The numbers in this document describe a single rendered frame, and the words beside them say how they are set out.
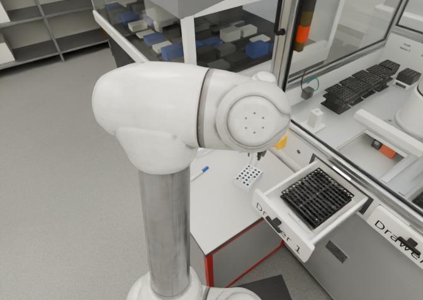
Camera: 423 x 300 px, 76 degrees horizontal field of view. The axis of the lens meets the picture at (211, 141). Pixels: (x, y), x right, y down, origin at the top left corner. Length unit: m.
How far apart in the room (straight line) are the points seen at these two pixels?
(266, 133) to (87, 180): 2.25
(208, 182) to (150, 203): 0.79
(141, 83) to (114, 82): 0.05
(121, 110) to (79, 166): 2.25
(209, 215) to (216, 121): 0.87
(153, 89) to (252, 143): 0.16
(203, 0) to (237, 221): 0.97
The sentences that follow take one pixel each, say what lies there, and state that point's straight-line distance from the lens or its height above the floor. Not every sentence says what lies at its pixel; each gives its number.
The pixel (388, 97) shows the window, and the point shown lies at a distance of 0.99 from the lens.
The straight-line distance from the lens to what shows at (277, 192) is 1.18.
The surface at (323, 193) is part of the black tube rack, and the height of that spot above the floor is 0.90.
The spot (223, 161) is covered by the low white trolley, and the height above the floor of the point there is 0.76.
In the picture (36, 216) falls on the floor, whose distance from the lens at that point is 2.50.
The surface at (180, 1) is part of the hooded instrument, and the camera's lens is 1.27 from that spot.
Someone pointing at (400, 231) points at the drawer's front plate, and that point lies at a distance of 1.20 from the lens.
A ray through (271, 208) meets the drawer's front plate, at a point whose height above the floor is 0.93.
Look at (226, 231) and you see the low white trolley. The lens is 1.17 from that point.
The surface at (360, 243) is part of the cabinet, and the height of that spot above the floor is 0.66.
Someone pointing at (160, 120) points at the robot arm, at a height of 1.55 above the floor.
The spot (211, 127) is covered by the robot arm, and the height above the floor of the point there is 1.55.
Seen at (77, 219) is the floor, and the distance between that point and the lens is 2.32.
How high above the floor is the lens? 1.80
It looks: 45 degrees down
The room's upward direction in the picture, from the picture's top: 2 degrees counter-clockwise
